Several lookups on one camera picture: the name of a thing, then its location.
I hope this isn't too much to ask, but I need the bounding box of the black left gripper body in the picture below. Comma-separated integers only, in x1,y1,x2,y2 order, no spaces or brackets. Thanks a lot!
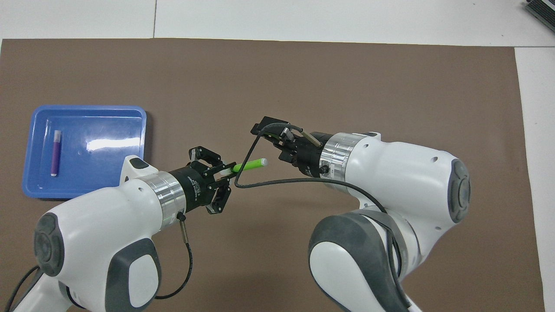
168,165,216,214

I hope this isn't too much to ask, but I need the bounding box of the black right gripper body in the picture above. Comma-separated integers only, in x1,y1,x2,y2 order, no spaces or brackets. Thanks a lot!
291,131,333,179

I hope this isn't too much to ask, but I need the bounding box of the green highlighter pen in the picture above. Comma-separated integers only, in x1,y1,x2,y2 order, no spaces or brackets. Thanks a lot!
220,158,268,175

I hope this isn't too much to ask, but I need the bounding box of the brown table mat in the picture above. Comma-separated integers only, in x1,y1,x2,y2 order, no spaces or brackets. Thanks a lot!
0,38,546,312

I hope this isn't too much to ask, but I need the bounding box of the blue plastic tray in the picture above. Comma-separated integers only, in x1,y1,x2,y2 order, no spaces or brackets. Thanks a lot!
22,105,147,200

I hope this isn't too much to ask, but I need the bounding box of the purple highlighter pen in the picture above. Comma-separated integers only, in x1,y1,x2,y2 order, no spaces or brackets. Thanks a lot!
50,130,62,177

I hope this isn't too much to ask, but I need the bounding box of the grey ribbed device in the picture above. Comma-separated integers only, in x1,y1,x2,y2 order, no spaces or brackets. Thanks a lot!
524,0,555,23

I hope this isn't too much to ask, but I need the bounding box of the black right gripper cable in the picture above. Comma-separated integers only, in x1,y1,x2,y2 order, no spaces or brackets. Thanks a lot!
234,123,411,310

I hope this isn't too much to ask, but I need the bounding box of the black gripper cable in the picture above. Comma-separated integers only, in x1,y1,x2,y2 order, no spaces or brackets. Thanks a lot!
4,211,194,312
234,123,411,310

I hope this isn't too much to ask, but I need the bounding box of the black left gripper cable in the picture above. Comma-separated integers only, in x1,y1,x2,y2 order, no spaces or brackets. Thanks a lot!
4,211,194,312

